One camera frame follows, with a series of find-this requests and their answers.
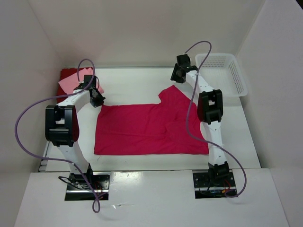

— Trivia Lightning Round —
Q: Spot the pink t shirt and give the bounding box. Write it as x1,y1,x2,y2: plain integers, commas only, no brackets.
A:
57,68,93,95

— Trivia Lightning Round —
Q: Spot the magenta t shirt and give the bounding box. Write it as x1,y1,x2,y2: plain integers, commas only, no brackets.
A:
94,86,209,156

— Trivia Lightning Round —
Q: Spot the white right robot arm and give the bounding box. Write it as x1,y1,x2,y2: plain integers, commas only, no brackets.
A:
170,54,230,186

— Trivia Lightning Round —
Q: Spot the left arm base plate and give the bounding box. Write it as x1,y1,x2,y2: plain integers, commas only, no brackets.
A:
58,172,110,201

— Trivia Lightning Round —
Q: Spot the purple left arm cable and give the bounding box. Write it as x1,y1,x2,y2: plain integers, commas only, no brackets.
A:
14,59,109,212

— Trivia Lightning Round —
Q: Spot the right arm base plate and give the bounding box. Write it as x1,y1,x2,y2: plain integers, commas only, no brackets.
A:
192,171,237,199

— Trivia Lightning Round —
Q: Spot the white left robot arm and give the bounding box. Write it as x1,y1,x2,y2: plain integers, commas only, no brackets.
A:
45,75,105,189

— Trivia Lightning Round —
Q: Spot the dark red t shirt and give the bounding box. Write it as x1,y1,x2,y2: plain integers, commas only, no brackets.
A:
56,68,79,96

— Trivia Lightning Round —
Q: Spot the white plastic laundry basket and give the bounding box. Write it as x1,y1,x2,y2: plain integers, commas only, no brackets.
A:
195,53,248,97

